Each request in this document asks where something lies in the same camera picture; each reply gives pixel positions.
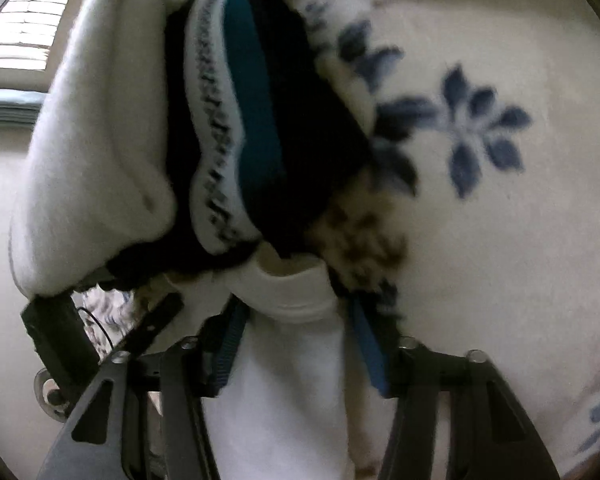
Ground white t-shirt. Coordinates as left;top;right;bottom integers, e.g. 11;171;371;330
164;246;451;480

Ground dark folded clothes stack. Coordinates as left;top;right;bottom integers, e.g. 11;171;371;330
107;0;387;290

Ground folded white garment on stack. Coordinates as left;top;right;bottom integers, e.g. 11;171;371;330
9;0;175;298

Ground left green curtain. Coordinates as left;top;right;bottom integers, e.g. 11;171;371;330
0;89;46;127

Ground window with metal bars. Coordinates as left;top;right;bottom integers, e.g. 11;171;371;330
0;0;69;72

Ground floral bed blanket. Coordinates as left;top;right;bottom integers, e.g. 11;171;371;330
288;0;600;479

